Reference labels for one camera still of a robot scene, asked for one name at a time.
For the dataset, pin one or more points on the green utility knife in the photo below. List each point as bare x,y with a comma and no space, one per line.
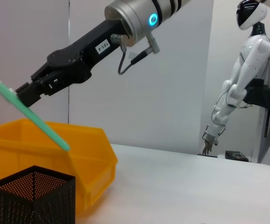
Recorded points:
41,123

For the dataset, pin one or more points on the black mesh pen holder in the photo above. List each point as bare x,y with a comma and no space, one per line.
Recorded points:
32,200

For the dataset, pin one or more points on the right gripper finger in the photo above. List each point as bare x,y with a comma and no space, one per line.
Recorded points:
35,78
32,96

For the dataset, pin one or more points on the white humanoid robot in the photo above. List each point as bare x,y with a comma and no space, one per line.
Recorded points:
244,77

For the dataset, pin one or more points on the yellow plastic bin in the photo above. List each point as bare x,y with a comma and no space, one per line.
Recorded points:
13,149

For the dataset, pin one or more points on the grey wall sticker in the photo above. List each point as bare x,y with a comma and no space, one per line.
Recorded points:
133,55

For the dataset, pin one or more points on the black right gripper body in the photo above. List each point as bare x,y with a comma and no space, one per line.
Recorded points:
83,58

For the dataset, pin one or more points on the black robot mount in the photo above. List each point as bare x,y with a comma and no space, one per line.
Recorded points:
263,93

